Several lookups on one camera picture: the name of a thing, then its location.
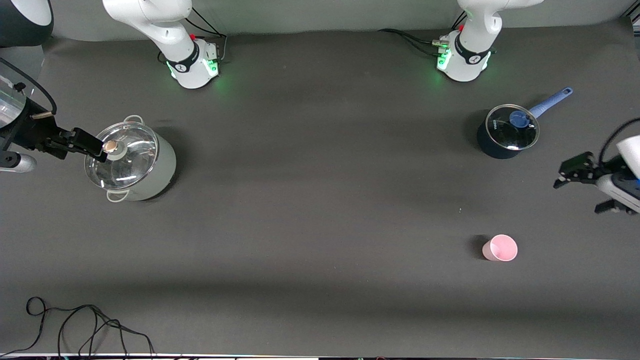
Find pink plastic cup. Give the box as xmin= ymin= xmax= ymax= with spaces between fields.
xmin=482 ymin=234 xmax=519 ymax=262

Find glass lid with gold knob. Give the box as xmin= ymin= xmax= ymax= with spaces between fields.
xmin=84 ymin=121 xmax=160 ymax=191

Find glass lid with blue knob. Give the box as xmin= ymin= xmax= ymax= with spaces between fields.
xmin=486 ymin=104 xmax=541 ymax=151

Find pale grey stockpot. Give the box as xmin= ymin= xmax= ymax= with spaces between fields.
xmin=84 ymin=115 xmax=177 ymax=203

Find dark blue saucepan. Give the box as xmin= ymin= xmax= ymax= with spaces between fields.
xmin=476 ymin=87 xmax=574 ymax=160

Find dark grey table cover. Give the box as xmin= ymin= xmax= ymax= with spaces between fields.
xmin=0 ymin=17 xmax=640 ymax=359

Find thin black loose cable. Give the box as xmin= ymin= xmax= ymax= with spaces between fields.
xmin=0 ymin=296 xmax=156 ymax=359

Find black right arm base cables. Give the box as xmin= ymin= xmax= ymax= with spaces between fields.
xmin=157 ymin=7 xmax=229 ymax=65

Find black arm base cables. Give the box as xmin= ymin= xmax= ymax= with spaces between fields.
xmin=157 ymin=7 xmax=229 ymax=65
xmin=378 ymin=11 xmax=452 ymax=58

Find black left arm base cables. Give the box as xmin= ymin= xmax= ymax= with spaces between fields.
xmin=378 ymin=11 xmax=452 ymax=58

